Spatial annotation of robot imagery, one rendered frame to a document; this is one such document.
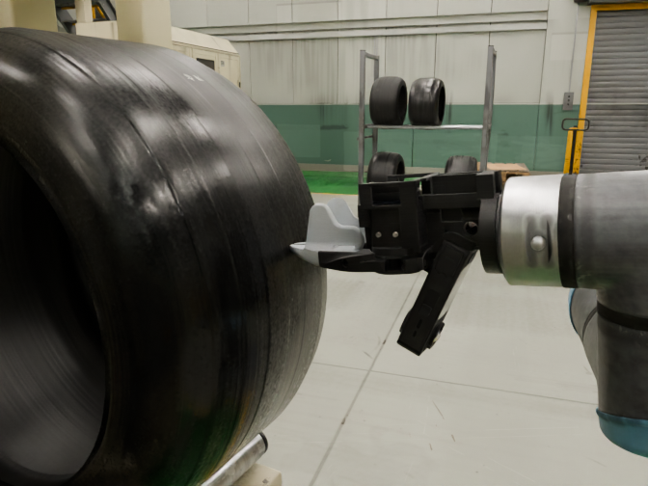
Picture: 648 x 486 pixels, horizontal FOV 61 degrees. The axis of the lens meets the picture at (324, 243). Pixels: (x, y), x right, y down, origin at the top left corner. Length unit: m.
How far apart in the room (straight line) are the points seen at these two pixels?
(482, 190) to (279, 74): 11.96
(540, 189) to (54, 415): 0.73
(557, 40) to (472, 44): 1.50
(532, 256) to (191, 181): 0.28
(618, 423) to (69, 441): 0.69
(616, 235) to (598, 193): 0.03
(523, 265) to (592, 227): 0.06
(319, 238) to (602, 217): 0.24
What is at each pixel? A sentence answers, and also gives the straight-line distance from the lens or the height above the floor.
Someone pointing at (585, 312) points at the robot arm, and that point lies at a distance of 0.58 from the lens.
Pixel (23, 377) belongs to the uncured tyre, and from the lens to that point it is 0.95.
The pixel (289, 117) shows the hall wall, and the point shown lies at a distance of 12.20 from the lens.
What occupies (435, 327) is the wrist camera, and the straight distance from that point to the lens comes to 0.51.
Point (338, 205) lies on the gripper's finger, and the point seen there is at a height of 1.27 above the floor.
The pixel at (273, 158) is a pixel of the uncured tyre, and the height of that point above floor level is 1.32.
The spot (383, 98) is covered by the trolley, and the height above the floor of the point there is 1.44.
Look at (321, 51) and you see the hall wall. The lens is 12.07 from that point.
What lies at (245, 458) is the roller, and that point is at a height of 0.91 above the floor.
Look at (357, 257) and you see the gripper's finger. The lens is 0.48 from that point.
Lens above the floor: 1.37
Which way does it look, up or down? 14 degrees down
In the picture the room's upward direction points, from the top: straight up
